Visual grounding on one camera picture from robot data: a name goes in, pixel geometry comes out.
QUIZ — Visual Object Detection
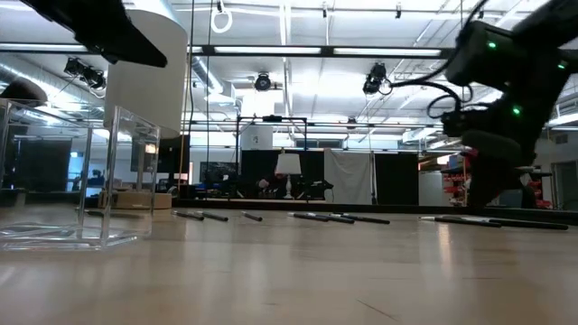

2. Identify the black device on stand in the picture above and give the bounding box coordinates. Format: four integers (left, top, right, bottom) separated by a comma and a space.
297, 179, 335, 202

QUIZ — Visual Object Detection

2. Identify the black television screen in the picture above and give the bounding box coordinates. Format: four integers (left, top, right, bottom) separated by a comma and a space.
156, 134, 191, 182

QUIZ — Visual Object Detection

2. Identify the black overhead frame beam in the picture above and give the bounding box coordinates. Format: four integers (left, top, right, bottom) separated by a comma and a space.
0, 42, 455, 59

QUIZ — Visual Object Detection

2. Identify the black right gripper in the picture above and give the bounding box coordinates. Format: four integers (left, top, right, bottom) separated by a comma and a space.
461, 92, 541, 209

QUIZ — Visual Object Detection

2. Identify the long black makeup brush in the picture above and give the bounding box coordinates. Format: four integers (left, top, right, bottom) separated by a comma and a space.
441, 215, 570, 232
417, 215, 503, 228

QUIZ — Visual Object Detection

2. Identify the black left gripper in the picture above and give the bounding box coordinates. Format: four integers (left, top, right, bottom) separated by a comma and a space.
20, 0, 168, 68

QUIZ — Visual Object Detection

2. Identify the silver ribbed air duct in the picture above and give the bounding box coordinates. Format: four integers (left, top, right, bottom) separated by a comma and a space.
0, 56, 69, 107

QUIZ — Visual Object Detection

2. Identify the thin black hanging cable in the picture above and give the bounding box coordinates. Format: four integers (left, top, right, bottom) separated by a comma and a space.
186, 0, 197, 200
204, 0, 213, 200

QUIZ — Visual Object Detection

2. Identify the dark dome-shaped object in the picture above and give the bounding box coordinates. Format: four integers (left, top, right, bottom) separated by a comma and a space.
0, 79, 49, 107

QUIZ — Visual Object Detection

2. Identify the black backdrop panel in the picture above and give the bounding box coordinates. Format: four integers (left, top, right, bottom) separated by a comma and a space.
374, 152, 420, 207
240, 149, 326, 200

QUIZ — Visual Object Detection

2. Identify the black aluminium table frame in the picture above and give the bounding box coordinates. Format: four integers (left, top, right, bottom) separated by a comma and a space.
171, 197, 578, 227

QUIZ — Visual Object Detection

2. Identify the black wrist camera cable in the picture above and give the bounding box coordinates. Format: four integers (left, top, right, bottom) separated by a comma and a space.
390, 58, 474, 119

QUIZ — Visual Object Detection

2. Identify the dark computer monitor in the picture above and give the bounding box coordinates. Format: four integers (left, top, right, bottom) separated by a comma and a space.
199, 161, 239, 184

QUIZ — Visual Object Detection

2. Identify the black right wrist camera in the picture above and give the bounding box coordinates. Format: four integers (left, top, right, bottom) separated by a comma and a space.
441, 109, 468, 138

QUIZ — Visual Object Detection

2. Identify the white shade wooden base lamp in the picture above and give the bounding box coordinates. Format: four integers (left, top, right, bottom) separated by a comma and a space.
98, 6, 189, 211

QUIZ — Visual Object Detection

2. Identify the shelf rack with red bins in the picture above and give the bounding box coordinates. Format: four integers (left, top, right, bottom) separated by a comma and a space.
440, 148, 555, 209

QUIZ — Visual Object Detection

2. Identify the black ceiling camera with cable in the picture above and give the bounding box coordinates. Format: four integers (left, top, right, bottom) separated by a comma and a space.
362, 61, 393, 97

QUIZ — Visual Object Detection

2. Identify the black metal frame stand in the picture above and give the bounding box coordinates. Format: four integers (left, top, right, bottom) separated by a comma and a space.
234, 115, 310, 200

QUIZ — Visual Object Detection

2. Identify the white sign board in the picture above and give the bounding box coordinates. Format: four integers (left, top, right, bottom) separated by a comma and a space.
239, 125, 275, 152

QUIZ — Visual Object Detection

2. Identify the white cabinet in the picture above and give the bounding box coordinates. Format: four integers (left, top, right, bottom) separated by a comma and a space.
417, 170, 447, 208

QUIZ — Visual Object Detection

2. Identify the clear acrylic container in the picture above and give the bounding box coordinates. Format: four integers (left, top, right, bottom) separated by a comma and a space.
0, 97, 162, 252

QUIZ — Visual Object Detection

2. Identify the white LED strip light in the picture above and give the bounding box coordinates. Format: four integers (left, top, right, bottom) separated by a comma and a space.
211, 45, 322, 56
0, 42, 90, 53
332, 47, 443, 57

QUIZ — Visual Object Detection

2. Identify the white hanging ring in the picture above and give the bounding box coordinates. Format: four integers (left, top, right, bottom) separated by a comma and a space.
210, 7, 234, 35

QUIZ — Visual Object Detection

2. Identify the white hanging cloth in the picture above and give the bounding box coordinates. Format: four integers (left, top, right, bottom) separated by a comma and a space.
323, 148, 377, 206

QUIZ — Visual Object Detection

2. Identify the small white table lamp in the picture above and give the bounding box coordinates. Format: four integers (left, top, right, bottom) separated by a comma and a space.
275, 152, 303, 201

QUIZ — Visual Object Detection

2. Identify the grey door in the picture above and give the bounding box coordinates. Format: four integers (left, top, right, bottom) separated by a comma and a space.
551, 160, 578, 211

